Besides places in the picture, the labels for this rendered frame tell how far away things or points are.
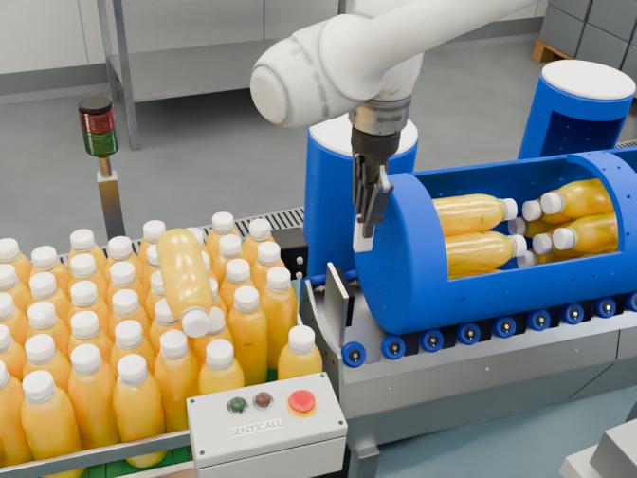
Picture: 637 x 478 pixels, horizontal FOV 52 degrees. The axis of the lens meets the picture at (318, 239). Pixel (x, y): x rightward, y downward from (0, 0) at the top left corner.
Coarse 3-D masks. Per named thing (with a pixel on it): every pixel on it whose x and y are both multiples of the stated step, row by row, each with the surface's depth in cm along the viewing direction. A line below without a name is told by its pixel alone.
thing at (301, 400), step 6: (300, 390) 90; (294, 396) 89; (300, 396) 89; (306, 396) 89; (312, 396) 89; (294, 402) 88; (300, 402) 88; (306, 402) 88; (312, 402) 89; (294, 408) 88; (300, 408) 88; (306, 408) 88; (312, 408) 88
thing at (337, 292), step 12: (336, 276) 119; (336, 288) 118; (348, 288) 117; (324, 300) 127; (336, 300) 119; (348, 300) 115; (324, 312) 128; (336, 312) 120; (348, 312) 118; (336, 324) 121; (348, 324) 120; (336, 336) 123
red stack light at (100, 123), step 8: (80, 112) 122; (104, 112) 122; (112, 112) 124; (80, 120) 124; (88, 120) 122; (96, 120) 122; (104, 120) 123; (112, 120) 124; (88, 128) 123; (96, 128) 123; (104, 128) 124; (112, 128) 125
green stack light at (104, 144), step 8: (88, 136) 124; (96, 136) 124; (104, 136) 124; (112, 136) 126; (88, 144) 125; (96, 144) 125; (104, 144) 125; (112, 144) 126; (88, 152) 127; (96, 152) 126; (104, 152) 126; (112, 152) 127
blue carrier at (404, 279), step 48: (432, 192) 130; (480, 192) 134; (528, 192) 138; (624, 192) 116; (384, 240) 114; (432, 240) 105; (528, 240) 141; (624, 240) 115; (384, 288) 117; (432, 288) 106; (480, 288) 109; (528, 288) 113; (576, 288) 117; (624, 288) 123
